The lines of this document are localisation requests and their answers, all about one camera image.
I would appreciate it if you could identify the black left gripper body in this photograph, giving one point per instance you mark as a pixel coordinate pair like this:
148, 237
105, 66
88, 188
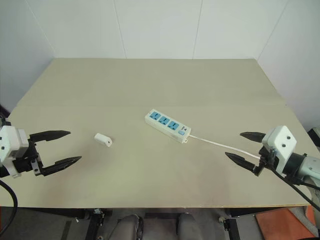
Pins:
25, 163

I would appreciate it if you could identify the dark object beside table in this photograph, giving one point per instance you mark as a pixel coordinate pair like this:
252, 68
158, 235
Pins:
314, 138

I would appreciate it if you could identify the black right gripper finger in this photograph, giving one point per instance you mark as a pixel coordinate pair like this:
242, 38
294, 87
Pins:
253, 137
241, 161

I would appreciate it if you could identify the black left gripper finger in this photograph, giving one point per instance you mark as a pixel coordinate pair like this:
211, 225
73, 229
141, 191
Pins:
60, 165
50, 135

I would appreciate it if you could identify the orange floor mat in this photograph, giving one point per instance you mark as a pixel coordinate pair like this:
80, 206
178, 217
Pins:
282, 225

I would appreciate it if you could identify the black metal table frame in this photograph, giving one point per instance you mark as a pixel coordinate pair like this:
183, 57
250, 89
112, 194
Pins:
50, 212

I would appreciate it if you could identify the dark grey rounded shape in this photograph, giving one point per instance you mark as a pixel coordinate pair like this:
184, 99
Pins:
187, 226
128, 227

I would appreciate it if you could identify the white power strip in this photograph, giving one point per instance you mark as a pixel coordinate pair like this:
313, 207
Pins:
166, 123

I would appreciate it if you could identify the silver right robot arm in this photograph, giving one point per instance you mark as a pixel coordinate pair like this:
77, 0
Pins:
308, 166

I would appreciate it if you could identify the white plug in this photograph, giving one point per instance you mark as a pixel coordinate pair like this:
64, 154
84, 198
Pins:
103, 139

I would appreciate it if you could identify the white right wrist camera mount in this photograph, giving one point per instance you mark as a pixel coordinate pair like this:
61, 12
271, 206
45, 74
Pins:
281, 142

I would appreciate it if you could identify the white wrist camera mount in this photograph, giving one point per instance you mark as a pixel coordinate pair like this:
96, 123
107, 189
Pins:
281, 142
11, 143

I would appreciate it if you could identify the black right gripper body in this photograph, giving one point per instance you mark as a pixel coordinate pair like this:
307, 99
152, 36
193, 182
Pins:
266, 158

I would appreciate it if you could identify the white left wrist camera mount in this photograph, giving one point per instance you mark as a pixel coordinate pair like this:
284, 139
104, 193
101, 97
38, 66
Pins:
11, 143

